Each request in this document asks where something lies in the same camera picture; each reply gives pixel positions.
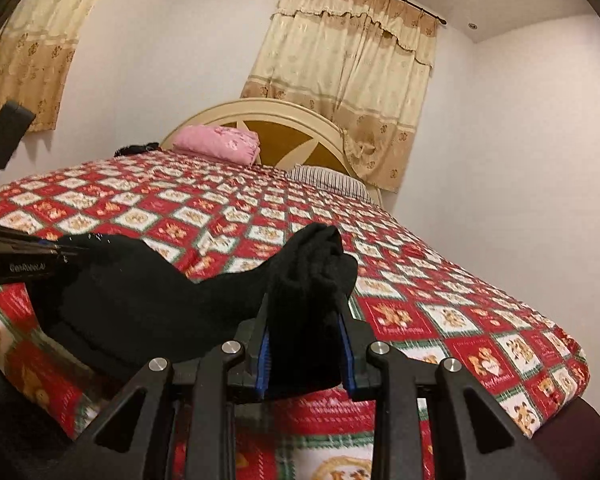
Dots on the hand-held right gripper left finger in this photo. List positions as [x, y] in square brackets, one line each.
[263, 360]

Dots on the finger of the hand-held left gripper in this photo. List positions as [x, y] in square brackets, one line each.
[45, 246]

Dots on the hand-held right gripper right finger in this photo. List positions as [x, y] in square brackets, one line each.
[349, 360]

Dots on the black pants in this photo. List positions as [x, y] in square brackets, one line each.
[130, 285]

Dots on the red teddy bear printed blanket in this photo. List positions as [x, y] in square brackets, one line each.
[430, 280]

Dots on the black object beside bed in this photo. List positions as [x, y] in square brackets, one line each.
[137, 149]

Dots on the striped pillow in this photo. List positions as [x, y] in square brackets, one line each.
[330, 180]

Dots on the pink folded blanket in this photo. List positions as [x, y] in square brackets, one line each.
[215, 142]

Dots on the beige floral curtain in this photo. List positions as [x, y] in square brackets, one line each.
[40, 35]
[340, 60]

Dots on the cream wooden headboard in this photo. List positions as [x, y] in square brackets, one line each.
[300, 140]

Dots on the dark cloth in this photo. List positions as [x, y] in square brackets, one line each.
[565, 445]

